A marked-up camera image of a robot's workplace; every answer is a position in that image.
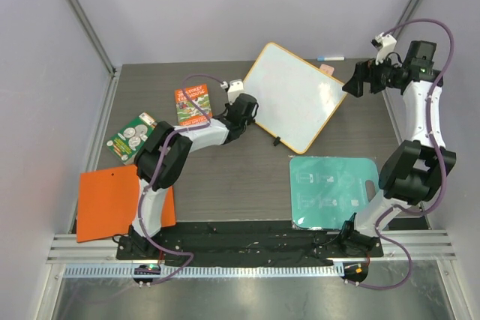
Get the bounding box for blue-capped whiteboard marker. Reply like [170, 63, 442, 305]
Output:
[316, 56, 345, 61]

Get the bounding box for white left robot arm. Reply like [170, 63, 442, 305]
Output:
[118, 93, 258, 259]

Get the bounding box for green paperback book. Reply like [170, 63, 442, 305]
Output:
[105, 112, 157, 165]

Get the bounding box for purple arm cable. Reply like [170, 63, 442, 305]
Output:
[344, 18, 455, 290]
[136, 73, 230, 286]

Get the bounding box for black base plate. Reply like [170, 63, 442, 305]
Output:
[112, 220, 366, 268]

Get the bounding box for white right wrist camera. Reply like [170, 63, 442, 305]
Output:
[371, 33, 397, 65]

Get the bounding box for pink eraser block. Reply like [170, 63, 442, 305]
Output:
[319, 64, 335, 76]

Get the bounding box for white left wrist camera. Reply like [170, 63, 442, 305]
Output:
[220, 79, 245, 104]

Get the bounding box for perforated cable duct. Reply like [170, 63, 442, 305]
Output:
[64, 263, 344, 279]

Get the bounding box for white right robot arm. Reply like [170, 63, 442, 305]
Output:
[337, 37, 457, 256]

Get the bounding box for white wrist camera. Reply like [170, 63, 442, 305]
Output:
[220, 79, 245, 104]
[371, 33, 397, 65]

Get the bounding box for yellow-framed whiteboard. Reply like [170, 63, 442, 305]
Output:
[243, 42, 347, 154]

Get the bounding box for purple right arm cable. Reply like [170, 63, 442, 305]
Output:
[344, 18, 455, 290]

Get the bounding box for orange folder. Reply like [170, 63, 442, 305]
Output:
[76, 165, 176, 243]

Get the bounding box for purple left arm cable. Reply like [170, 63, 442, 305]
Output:
[136, 73, 230, 286]

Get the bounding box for orange treehouse book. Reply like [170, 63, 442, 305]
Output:
[175, 84, 212, 127]

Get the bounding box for teal plastic cutting board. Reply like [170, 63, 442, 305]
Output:
[289, 156, 379, 230]

